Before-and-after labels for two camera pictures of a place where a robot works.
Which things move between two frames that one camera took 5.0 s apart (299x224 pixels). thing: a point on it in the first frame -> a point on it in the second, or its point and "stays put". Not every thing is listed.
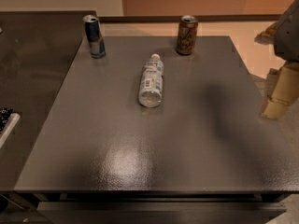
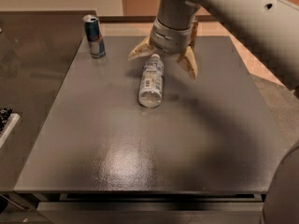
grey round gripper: [288, 35] -> [170, 37]
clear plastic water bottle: [150, 93] stays put
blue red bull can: [94, 35] stays put
